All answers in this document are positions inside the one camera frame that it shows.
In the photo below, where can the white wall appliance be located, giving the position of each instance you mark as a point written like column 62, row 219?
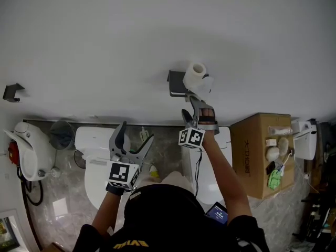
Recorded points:
column 305, row 140

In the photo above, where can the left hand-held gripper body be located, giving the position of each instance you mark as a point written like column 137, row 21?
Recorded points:
column 123, row 173

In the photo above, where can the person's right forearm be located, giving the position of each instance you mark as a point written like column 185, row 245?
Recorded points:
column 223, row 172

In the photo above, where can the black toilet paper holder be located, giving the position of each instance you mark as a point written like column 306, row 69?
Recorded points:
column 176, row 85

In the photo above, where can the blue screen tablet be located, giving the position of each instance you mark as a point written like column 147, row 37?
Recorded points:
column 217, row 213

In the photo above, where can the beige oval sponge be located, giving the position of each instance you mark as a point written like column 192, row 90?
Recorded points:
column 283, row 146

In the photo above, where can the white toilet with closed lid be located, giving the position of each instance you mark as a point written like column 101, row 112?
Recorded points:
column 97, row 172

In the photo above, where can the small black wall holder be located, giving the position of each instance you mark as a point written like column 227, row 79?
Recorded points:
column 11, row 91

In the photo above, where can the small white carton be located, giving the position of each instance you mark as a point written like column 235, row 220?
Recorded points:
column 271, row 142

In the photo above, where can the grey trash bin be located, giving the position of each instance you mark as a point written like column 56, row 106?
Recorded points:
column 61, row 135

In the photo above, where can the black smartphone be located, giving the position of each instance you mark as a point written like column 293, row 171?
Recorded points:
column 270, row 167

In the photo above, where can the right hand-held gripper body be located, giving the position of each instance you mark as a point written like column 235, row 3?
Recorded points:
column 191, row 138

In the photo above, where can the white toilet with tall tank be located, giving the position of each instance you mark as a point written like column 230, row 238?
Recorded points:
column 212, row 177

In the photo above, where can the person's left forearm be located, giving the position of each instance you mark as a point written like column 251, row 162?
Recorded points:
column 105, row 211

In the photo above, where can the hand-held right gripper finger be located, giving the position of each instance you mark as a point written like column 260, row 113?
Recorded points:
column 195, row 102
column 187, row 118

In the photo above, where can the red valve box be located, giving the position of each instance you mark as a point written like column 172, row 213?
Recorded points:
column 13, row 152

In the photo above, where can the clear wrapped packet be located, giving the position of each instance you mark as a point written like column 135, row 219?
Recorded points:
column 279, row 130

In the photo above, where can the brown cardboard box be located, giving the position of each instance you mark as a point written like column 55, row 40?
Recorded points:
column 249, row 151

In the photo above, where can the person's right hand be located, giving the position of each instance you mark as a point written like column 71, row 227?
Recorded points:
column 207, row 112

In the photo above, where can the white toilet paper roll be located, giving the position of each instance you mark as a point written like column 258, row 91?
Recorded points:
column 194, row 77

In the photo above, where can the white round sponge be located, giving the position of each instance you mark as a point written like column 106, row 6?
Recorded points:
column 272, row 153

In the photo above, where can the green crumpled cloth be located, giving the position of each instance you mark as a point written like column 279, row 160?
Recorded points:
column 274, row 180

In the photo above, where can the person's black shirt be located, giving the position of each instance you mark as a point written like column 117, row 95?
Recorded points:
column 241, row 237

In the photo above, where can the white wall urinal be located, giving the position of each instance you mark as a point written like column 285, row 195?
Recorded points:
column 31, row 153

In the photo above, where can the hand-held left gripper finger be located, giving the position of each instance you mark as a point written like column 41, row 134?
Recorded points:
column 117, row 140
column 144, row 149

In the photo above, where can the dark cluttered shelf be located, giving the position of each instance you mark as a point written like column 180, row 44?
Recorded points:
column 323, row 188

